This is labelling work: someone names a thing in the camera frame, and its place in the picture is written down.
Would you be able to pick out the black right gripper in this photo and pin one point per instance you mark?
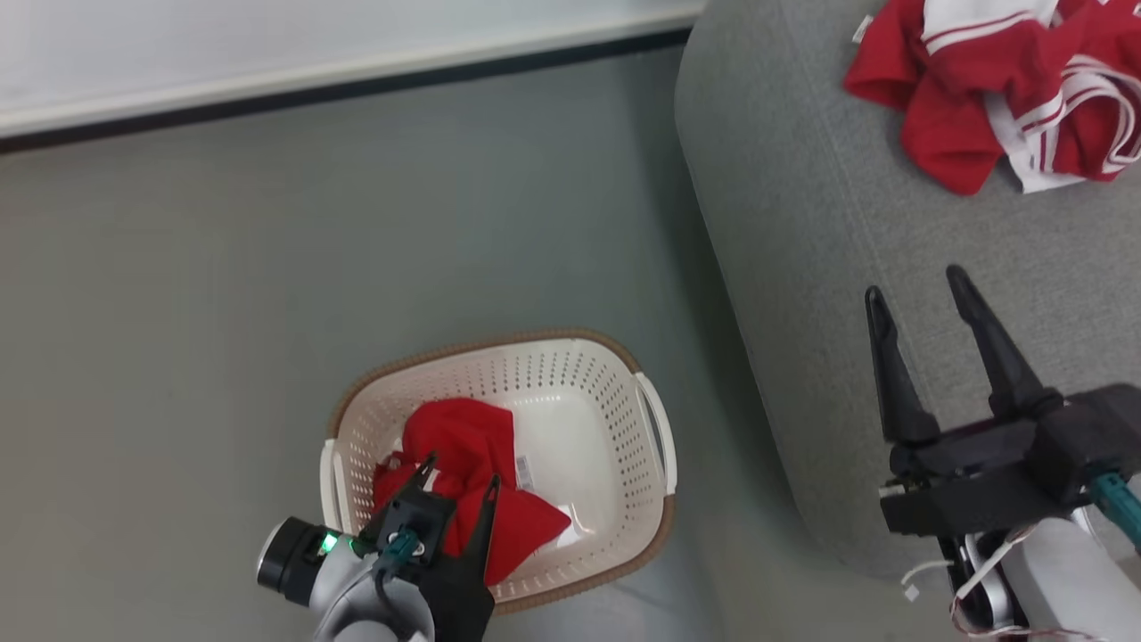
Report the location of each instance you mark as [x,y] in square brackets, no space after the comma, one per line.
[1007,473]

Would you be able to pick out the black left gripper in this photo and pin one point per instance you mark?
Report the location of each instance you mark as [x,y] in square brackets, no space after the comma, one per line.
[446,571]

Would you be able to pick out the plain red garment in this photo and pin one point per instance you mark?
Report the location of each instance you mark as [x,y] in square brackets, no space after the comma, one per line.
[468,441]

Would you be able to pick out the red white striped sports garment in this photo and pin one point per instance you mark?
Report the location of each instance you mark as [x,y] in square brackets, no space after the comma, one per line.
[980,80]

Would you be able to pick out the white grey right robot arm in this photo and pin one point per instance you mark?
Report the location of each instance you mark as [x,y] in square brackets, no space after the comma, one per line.
[1061,580]

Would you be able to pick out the grey fabric sofa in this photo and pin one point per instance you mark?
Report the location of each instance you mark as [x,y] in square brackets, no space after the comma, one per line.
[802,267]

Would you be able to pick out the cream perforated laundry basket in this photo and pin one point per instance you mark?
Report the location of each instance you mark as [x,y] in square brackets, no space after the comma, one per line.
[588,428]

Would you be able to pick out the white black wall baseboard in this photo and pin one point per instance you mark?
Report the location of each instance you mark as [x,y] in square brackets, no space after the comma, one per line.
[312,80]

